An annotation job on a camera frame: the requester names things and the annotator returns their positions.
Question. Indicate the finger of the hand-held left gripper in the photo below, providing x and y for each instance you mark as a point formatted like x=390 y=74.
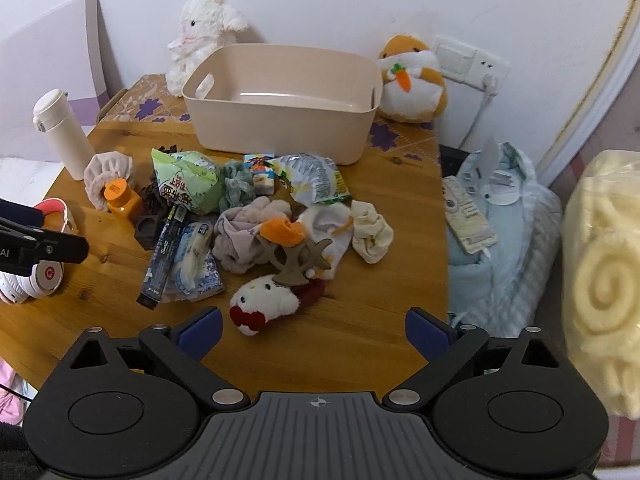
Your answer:
x=20 y=212
x=60 y=250

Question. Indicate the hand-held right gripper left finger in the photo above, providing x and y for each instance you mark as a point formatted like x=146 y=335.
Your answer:
x=202 y=329

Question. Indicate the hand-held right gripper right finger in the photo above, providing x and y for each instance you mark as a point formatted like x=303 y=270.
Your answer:
x=427 y=332

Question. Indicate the blue white packet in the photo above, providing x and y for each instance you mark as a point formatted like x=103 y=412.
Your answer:
x=195 y=270

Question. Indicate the white red plush toy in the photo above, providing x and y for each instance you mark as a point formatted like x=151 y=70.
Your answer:
x=265 y=300

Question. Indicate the orange bottle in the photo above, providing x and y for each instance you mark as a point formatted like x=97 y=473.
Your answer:
x=125 y=205

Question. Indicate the dark brown lace scrunchie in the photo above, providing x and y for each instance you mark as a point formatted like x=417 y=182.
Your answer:
x=150 y=200

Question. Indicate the brown slotted rubber trivet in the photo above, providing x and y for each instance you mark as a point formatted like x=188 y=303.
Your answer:
x=295 y=260

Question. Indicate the light green snack packet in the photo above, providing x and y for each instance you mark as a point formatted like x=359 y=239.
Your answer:
x=185 y=185

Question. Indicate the white sock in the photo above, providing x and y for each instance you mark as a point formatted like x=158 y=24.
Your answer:
x=325 y=230

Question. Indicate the green scrunchie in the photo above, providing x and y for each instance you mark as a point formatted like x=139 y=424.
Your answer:
x=235 y=185

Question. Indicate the colourful tissue pack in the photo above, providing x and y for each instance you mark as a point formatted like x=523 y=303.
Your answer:
x=262 y=180

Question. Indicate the silver green snack packet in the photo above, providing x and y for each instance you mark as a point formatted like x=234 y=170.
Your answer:
x=315 y=175

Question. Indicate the beige plastic storage bin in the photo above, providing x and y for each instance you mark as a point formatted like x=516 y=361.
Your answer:
x=280 y=130

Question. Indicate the white red headphones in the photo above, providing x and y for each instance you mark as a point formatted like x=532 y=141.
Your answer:
x=47 y=275

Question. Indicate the black pen packet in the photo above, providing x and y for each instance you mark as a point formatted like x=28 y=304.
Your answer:
x=160 y=260

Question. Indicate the white thermos bottle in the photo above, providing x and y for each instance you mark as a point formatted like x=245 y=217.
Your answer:
x=65 y=145

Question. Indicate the black square holder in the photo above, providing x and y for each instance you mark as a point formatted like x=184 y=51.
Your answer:
x=150 y=232

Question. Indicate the mauve cloth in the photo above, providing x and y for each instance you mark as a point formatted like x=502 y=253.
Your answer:
x=240 y=240

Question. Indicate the cream sock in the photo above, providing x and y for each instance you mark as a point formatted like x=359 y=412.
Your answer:
x=372 y=240

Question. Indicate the light blue blanket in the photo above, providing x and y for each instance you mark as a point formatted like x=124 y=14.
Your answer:
x=515 y=260

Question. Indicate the orange sock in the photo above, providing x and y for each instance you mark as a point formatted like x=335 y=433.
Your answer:
x=280 y=232

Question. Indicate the patterned paper tag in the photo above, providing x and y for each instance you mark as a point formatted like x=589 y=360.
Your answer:
x=467 y=215

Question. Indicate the pink clothing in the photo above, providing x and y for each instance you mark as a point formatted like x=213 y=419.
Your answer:
x=10 y=400

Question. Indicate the white purple board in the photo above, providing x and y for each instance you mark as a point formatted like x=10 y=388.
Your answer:
x=45 y=60

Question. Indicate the black cabinet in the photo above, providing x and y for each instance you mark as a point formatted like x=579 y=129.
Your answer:
x=450 y=160

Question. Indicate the cream yellow rolled blanket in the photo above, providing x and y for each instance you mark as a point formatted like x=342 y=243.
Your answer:
x=600 y=270

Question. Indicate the white paper tag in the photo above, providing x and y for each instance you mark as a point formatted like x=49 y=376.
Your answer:
x=487 y=157

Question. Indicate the orange hamster plush with carrot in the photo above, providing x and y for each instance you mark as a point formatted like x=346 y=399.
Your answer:
x=415 y=95

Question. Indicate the white plush bunny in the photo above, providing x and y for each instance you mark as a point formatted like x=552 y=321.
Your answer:
x=200 y=25

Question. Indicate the white curved frame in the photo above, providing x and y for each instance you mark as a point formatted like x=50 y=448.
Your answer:
x=585 y=110

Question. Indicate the white wall socket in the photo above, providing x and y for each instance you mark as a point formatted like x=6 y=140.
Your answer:
x=455 y=55

